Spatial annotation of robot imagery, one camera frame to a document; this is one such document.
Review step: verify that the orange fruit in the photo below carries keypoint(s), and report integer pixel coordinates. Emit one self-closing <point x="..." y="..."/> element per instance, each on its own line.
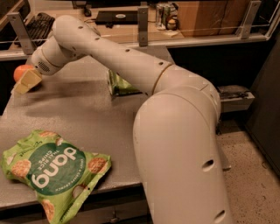
<point x="20" y="71"/>

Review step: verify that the metal rail post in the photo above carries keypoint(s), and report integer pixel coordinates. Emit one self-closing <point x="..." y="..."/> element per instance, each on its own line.
<point x="23" y="36"/>
<point x="249" y="17"/>
<point x="142" y="19"/>

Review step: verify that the left metal rail post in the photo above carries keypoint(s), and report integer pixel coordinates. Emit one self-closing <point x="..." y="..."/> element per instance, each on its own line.
<point x="23" y="36"/>

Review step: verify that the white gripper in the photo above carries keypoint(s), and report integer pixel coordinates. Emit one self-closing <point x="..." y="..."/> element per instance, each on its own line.
<point x="41" y="64"/>

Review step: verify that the right metal rail post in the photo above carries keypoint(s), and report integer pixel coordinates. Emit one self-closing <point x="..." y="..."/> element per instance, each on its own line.
<point x="249" y="17"/>

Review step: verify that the brown cardboard box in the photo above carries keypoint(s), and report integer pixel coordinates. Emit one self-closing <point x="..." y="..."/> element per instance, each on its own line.
<point x="210" y="18"/>

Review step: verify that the black keyboard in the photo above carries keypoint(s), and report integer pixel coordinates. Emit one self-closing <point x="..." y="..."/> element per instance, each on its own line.
<point x="39" y="28"/>

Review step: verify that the middle metal rail post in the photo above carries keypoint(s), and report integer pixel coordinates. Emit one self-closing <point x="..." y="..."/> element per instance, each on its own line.
<point x="142" y="19"/>

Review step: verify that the small green snack bag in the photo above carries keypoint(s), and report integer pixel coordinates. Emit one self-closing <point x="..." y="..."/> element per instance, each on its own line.
<point x="118" y="86"/>

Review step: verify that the small round brown object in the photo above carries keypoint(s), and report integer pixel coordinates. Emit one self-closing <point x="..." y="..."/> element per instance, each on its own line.
<point x="172" y="25"/>

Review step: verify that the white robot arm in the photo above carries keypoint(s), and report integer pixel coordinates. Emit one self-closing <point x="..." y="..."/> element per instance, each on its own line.
<point x="174" y="136"/>

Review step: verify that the large green rice chip bag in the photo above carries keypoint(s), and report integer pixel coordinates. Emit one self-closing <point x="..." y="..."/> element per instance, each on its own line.
<point x="61" y="175"/>

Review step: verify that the black laptop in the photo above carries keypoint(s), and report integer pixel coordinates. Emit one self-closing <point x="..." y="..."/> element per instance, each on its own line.
<point x="116" y="17"/>

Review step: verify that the grey cabinet drawer front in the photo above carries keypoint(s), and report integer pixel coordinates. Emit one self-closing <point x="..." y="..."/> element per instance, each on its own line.
<point x="123" y="206"/>

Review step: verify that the metal can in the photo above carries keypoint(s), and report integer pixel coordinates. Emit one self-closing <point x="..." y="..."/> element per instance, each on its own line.
<point x="162" y="13"/>

